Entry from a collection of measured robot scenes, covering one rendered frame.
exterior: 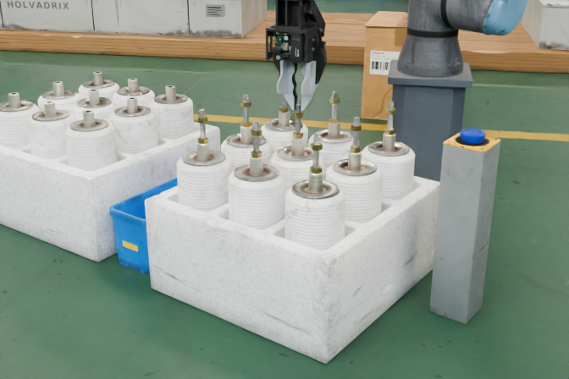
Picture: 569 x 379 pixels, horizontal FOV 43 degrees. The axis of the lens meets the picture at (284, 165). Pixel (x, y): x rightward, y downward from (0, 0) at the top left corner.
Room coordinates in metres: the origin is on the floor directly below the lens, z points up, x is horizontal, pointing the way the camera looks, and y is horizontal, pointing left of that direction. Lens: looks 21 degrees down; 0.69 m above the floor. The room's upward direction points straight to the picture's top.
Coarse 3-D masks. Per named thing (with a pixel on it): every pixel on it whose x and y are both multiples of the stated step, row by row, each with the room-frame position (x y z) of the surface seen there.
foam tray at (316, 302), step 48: (432, 192) 1.22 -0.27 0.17; (192, 240) 1.11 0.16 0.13; (240, 240) 1.04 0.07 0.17; (288, 240) 1.01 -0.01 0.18; (384, 240) 1.08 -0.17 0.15; (432, 240) 1.23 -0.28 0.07; (192, 288) 1.11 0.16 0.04; (240, 288) 1.04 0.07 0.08; (288, 288) 0.99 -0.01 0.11; (336, 288) 0.96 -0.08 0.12; (384, 288) 1.10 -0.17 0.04; (288, 336) 0.99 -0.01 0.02; (336, 336) 0.96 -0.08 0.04
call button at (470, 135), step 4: (460, 132) 1.11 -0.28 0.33; (464, 132) 1.10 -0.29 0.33; (468, 132) 1.10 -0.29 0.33; (472, 132) 1.10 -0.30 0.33; (476, 132) 1.10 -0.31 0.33; (480, 132) 1.10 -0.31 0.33; (484, 132) 1.10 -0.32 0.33; (464, 136) 1.09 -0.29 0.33; (468, 136) 1.09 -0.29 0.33; (472, 136) 1.08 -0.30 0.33; (476, 136) 1.08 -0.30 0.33; (480, 136) 1.08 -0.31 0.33; (484, 136) 1.09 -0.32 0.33; (464, 140) 1.10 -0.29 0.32; (468, 140) 1.09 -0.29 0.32; (472, 140) 1.09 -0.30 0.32; (476, 140) 1.09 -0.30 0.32; (480, 140) 1.09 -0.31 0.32
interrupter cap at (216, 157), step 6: (210, 150) 1.22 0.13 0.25; (186, 156) 1.20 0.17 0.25; (192, 156) 1.20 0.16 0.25; (210, 156) 1.20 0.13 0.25; (216, 156) 1.20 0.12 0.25; (222, 156) 1.20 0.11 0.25; (186, 162) 1.16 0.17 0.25; (192, 162) 1.16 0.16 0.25; (198, 162) 1.16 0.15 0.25; (204, 162) 1.16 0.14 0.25; (210, 162) 1.16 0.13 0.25; (216, 162) 1.16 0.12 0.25
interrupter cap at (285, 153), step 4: (280, 148) 1.23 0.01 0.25; (284, 148) 1.24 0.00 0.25; (288, 148) 1.24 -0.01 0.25; (304, 148) 1.24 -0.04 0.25; (308, 148) 1.24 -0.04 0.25; (280, 152) 1.21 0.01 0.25; (284, 152) 1.22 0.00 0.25; (288, 152) 1.22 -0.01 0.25; (304, 152) 1.22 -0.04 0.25; (308, 152) 1.22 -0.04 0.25; (312, 152) 1.21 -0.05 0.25; (280, 156) 1.19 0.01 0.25; (284, 156) 1.20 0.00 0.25; (288, 156) 1.20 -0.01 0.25; (292, 156) 1.20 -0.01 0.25; (300, 156) 1.20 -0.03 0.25; (304, 156) 1.20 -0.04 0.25; (308, 156) 1.20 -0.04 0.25; (312, 156) 1.20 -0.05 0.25; (288, 160) 1.18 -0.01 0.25; (292, 160) 1.18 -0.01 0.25; (296, 160) 1.18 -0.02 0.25; (300, 160) 1.18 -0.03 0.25; (304, 160) 1.18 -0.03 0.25; (308, 160) 1.18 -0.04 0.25
